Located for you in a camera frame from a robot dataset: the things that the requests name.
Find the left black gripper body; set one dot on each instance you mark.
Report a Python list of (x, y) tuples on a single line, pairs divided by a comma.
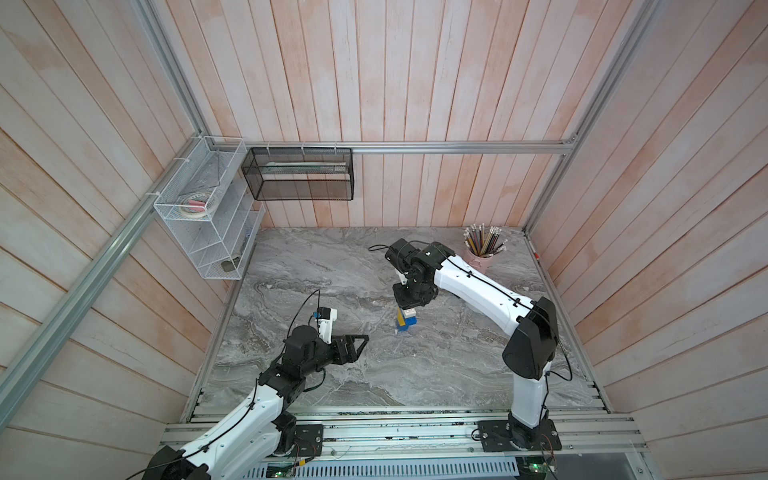
[(337, 356)]

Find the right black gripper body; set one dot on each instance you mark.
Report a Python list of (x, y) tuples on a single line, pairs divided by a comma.
[(409, 296)]

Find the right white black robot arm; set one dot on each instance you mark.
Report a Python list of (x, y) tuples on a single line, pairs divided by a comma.
[(531, 325)]

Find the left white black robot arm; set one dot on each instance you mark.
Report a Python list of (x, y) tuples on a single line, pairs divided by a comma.
[(261, 424)]

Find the pink pencil cup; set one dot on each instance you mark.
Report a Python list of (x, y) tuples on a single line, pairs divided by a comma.
[(478, 263)]

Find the bundle of coloured pencils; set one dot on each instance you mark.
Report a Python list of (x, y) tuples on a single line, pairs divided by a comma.
[(484, 241)]

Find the black mesh basket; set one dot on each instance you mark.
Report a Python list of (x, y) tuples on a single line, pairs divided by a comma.
[(299, 173)]

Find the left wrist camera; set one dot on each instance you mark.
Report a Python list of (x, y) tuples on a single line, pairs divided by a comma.
[(325, 318)]

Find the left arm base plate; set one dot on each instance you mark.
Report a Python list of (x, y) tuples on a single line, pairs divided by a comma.
[(302, 441)]

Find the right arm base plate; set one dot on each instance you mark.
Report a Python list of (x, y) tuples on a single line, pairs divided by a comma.
[(511, 435)]

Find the white wire shelf rack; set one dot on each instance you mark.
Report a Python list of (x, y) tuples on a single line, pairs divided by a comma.
[(219, 245)]

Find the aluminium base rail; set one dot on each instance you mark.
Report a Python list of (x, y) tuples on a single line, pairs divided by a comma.
[(379, 433)]

